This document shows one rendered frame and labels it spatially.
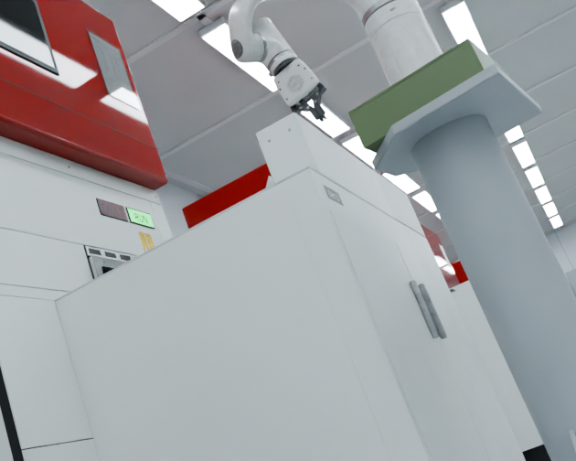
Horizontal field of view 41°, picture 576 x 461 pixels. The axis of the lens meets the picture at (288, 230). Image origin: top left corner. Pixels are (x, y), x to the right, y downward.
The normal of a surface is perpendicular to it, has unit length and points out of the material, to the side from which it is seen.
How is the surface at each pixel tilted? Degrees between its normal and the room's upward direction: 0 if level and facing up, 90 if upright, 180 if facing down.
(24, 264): 90
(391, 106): 90
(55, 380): 90
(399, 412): 90
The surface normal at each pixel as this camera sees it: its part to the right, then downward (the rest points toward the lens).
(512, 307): -0.57, -0.05
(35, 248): 0.85, -0.43
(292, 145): -0.39, -0.15
